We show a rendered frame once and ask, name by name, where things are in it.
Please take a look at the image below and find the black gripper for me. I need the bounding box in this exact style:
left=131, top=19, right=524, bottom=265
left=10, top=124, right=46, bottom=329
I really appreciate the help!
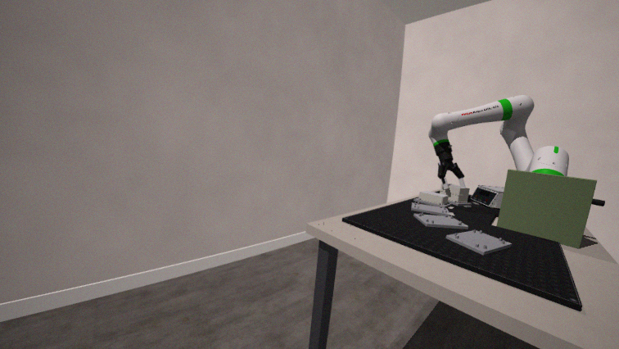
left=438, top=151, right=466, bottom=190

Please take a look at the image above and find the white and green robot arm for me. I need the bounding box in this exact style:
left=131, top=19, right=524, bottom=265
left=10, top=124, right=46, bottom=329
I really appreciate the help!
left=428, top=95, right=569, bottom=176

